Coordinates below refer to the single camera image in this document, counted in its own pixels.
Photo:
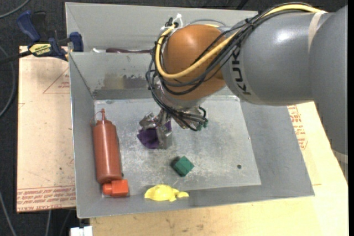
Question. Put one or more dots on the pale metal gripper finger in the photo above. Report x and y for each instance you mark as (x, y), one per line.
(165, 137)
(148, 120)

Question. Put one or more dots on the purple lumpy object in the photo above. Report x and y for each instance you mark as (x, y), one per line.
(148, 138)

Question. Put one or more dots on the dark green block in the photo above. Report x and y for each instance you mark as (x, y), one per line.
(182, 165)

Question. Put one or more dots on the grey metal bin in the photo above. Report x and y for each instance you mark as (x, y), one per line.
(215, 146)

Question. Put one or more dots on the red-brown squeeze bottle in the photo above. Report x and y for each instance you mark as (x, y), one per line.
(106, 146)

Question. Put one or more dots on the yellow toy turtle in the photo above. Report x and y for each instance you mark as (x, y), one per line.
(161, 193)

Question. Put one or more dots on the orange-red plastic block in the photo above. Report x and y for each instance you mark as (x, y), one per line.
(116, 188)

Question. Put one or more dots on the brown cardboard board, red print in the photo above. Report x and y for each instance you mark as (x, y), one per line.
(44, 130)

